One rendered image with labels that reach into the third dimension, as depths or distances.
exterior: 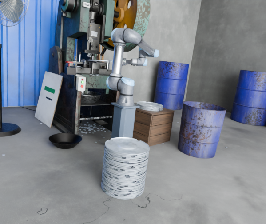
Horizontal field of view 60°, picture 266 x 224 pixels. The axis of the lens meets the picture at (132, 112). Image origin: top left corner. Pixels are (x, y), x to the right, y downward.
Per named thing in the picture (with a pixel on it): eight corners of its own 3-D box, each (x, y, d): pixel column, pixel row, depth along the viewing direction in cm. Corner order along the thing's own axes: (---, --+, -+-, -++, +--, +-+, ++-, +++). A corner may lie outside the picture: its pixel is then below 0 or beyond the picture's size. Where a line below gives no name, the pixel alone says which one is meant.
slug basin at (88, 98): (105, 103, 268) (106, 95, 266) (79, 105, 247) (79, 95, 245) (92, 98, 294) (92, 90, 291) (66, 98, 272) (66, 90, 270)
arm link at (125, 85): (128, 94, 196) (129, 78, 193) (115, 92, 203) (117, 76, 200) (136, 94, 206) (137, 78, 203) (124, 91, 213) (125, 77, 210)
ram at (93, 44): (101, 51, 253) (103, 23, 246) (89, 50, 243) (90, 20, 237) (93, 50, 266) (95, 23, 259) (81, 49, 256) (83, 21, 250)
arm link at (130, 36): (136, 26, 187) (160, 49, 228) (125, 26, 192) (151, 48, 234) (133, 39, 186) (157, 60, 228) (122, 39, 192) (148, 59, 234)
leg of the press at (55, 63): (80, 137, 240) (85, 48, 220) (69, 138, 233) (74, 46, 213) (49, 115, 309) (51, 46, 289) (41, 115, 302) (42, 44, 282)
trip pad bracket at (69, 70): (75, 86, 230) (76, 66, 225) (66, 86, 224) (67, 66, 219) (73, 85, 234) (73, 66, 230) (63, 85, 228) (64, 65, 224)
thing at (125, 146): (156, 146, 155) (156, 145, 155) (134, 159, 131) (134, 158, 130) (121, 135, 169) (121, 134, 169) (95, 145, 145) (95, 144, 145)
